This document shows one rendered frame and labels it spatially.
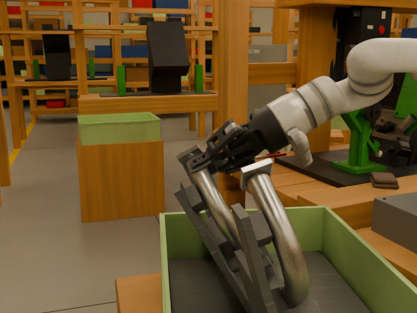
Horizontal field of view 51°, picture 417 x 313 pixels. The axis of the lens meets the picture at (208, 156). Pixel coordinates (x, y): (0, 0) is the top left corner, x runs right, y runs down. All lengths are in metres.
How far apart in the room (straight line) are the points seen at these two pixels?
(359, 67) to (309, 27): 1.23
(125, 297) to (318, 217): 0.50
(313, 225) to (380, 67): 0.53
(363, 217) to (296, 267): 0.87
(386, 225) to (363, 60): 0.64
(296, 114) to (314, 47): 1.25
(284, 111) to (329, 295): 0.44
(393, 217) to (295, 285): 0.72
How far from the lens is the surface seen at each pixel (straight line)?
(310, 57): 1.92
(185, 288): 0.97
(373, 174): 1.56
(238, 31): 1.73
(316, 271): 1.06
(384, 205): 1.26
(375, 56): 0.72
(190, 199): 0.70
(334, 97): 0.71
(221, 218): 0.69
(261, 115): 0.70
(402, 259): 1.17
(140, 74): 8.43
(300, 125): 0.70
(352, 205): 1.35
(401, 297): 0.85
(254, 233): 0.52
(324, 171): 1.67
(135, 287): 1.10
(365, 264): 0.95
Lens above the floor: 1.34
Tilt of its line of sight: 14 degrees down
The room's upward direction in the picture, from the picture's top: straight up
